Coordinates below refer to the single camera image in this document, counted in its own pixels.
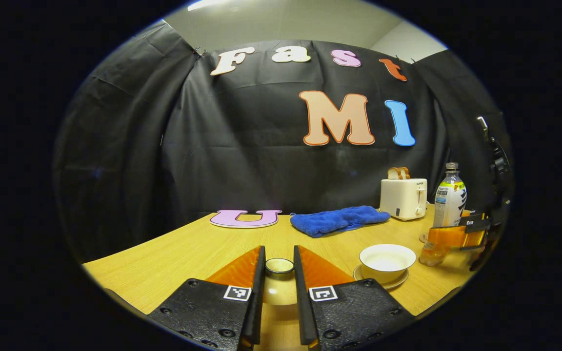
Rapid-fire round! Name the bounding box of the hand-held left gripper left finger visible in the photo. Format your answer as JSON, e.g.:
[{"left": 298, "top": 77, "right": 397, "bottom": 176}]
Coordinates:
[{"left": 147, "top": 245, "right": 266, "bottom": 351}]

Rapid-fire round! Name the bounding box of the cream teacup lid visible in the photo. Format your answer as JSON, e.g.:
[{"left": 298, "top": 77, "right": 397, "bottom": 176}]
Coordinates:
[{"left": 261, "top": 258, "right": 301, "bottom": 307}]

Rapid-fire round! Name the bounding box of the white teacup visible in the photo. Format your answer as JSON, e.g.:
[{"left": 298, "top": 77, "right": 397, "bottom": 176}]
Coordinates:
[{"left": 359, "top": 244, "right": 417, "bottom": 285}]

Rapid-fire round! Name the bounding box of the white toaster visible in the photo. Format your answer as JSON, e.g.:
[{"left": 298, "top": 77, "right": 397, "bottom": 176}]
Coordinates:
[{"left": 380, "top": 177, "right": 428, "bottom": 221}]

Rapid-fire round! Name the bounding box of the purple paper cutout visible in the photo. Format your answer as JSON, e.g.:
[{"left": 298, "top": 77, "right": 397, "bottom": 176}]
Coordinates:
[{"left": 209, "top": 210, "right": 282, "bottom": 229}]

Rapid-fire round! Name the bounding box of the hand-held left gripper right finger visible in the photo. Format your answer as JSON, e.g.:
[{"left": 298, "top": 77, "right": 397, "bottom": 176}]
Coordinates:
[{"left": 293, "top": 245, "right": 416, "bottom": 351}]

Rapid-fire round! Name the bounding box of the white saucer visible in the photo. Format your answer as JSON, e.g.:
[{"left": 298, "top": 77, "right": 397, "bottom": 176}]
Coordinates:
[{"left": 353, "top": 265, "right": 409, "bottom": 291}]

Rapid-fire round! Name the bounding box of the clear water bottle orange drink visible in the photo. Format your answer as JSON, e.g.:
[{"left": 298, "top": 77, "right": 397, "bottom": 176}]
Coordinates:
[{"left": 419, "top": 162, "right": 468, "bottom": 267}]

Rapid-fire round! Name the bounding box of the blue towel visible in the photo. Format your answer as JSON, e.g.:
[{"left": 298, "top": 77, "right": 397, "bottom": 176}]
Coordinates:
[{"left": 290, "top": 205, "right": 391, "bottom": 238}]

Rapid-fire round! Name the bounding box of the black backdrop cloth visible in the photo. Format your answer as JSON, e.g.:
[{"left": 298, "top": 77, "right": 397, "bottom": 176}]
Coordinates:
[{"left": 53, "top": 20, "right": 512, "bottom": 261}]

